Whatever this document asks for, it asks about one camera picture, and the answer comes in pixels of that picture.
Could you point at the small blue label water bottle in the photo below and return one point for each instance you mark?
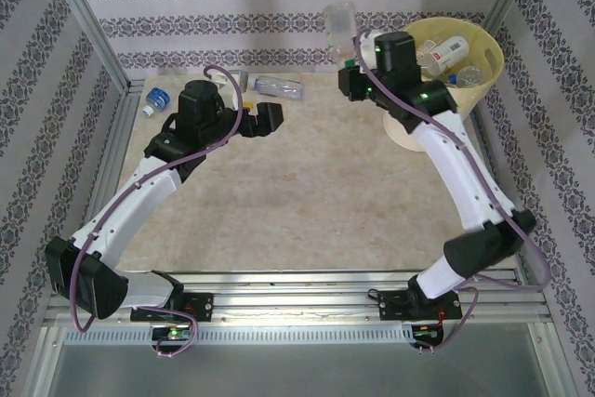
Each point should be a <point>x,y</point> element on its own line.
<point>158,98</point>

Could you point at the clear bottle orange white label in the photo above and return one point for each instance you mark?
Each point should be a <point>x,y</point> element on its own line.
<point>448,49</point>

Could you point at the clear bottle green white label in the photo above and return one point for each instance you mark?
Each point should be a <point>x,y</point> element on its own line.
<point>339,27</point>

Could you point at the clear bottle with blue print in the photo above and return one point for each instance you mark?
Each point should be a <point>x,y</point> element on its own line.
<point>279,88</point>

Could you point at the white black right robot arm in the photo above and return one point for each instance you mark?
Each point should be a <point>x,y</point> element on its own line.
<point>455,169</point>

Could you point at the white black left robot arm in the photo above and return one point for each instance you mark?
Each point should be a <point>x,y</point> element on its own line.
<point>139,202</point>

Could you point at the white ribbed plastic bin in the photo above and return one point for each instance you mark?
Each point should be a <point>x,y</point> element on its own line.
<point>400,129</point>

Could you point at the left controller board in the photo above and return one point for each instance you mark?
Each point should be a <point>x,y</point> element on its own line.
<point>172,333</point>

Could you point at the controller board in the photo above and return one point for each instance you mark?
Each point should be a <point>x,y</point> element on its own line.
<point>425,331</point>
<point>172,333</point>

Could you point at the right controller board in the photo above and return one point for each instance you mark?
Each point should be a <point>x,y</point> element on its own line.
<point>425,331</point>

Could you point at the grey metal shelf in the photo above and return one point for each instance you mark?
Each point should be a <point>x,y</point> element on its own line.
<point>297,374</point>

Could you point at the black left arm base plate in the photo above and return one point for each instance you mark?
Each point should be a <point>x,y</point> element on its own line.
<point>202,306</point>

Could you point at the aluminium profile frame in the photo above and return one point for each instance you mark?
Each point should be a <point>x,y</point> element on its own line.
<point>279,297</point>

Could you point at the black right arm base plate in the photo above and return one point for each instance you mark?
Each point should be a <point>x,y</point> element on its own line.
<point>395,308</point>

